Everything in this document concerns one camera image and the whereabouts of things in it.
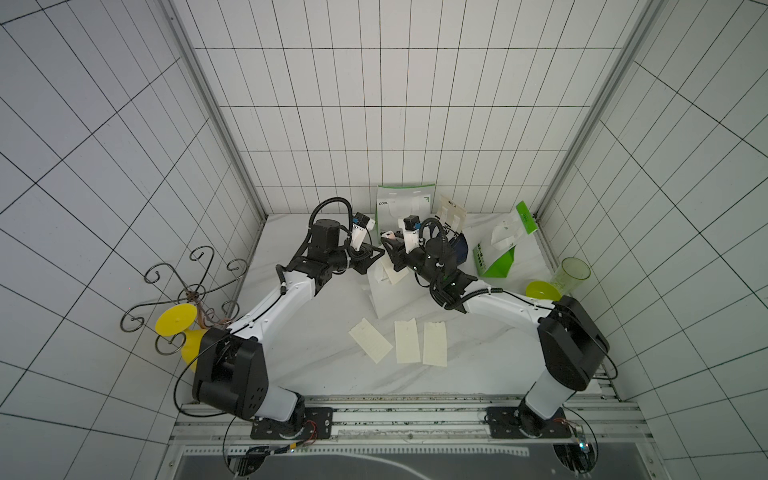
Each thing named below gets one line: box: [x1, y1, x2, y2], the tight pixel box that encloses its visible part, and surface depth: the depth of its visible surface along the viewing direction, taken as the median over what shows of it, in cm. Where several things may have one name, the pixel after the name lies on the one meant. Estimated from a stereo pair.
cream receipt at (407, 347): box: [394, 318, 421, 364], surface depth 89 cm
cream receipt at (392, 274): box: [380, 256, 410, 285], surface depth 82 cm
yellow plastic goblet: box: [155, 303, 208, 373], surface depth 59 cm
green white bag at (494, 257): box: [474, 200, 538, 278], surface depth 94 cm
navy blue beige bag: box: [436, 194, 468, 264], surface depth 94 cm
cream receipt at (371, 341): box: [348, 317, 394, 364], surface depth 89 cm
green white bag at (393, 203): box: [375, 184, 436, 243], surface depth 102 cm
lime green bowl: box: [525, 280, 562, 302], surface depth 96 cm
